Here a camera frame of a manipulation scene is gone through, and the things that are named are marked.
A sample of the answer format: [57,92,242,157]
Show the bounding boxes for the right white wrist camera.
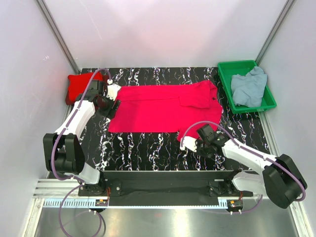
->
[180,136,197,152]

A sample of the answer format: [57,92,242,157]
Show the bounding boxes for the right orange connector box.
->
[228,199,243,209]

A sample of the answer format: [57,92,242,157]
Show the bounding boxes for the folded dark red t shirt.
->
[65,91,78,105]

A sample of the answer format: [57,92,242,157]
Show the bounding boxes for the white slotted cable duct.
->
[44,198,228,209]

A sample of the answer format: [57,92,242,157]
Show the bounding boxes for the aluminium corner post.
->
[255,0,296,66]
[35,0,81,74]

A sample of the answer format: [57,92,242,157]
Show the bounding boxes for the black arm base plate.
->
[79,170,252,197]

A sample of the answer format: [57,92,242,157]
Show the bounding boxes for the left aluminium corner post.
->
[35,0,81,74]

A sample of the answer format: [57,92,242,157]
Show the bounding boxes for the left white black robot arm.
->
[43,80,121,196]

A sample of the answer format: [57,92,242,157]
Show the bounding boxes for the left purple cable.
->
[50,68,112,235]

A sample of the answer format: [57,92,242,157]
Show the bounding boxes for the left orange connector box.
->
[95,197,109,207]

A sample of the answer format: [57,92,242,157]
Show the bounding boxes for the right aluminium corner post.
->
[255,0,296,66]

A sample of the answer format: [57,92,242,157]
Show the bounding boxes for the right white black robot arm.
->
[194,124,307,209]

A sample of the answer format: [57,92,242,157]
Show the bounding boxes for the orange connector box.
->
[95,197,109,207]
[228,199,243,209]

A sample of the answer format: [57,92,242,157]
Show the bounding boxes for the green plastic bin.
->
[218,60,277,114]

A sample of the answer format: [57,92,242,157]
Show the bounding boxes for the grey blue t shirt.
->
[231,66,268,108]

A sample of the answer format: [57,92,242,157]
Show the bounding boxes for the magenta t shirt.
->
[108,80,223,141]

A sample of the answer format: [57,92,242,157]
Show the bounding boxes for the aluminium front rail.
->
[34,179,238,199]

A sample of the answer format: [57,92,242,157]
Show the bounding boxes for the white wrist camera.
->
[180,136,197,152]
[106,79,121,101]

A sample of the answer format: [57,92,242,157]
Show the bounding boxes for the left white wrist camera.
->
[106,79,121,101]

